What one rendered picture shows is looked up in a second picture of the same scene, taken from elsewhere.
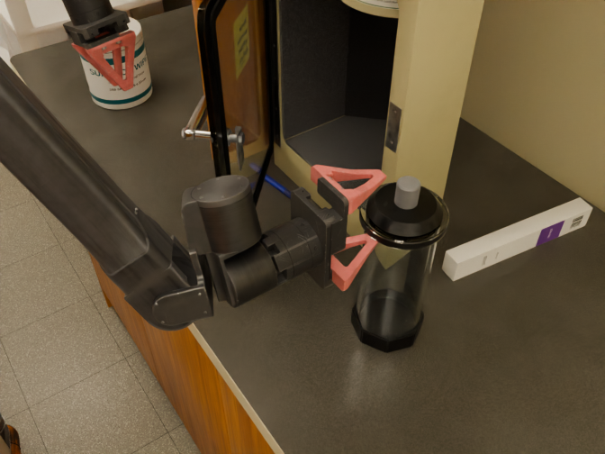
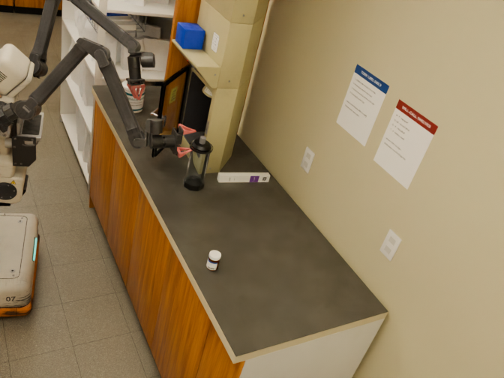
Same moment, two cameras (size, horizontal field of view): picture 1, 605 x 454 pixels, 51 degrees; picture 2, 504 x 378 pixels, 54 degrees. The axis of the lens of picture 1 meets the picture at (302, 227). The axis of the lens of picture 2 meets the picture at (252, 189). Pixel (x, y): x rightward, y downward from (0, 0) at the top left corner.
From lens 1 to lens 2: 1.61 m
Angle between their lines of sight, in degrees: 12
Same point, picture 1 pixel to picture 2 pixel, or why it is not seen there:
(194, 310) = (142, 144)
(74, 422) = (62, 244)
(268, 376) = (154, 186)
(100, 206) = (130, 114)
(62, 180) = (124, 106)
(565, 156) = (272, 163)
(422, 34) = (216, 103)
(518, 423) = (218, 211)
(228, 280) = (151, 140)
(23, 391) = (43, 227)
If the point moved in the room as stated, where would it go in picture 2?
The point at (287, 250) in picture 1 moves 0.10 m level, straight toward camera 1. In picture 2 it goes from (166, 139) to (161, 149)
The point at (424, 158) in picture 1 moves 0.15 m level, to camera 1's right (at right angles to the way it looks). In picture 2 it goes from (215, 140) to (245, 148)
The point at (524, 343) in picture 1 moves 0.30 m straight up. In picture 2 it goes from (230, 199) to (244, 145)
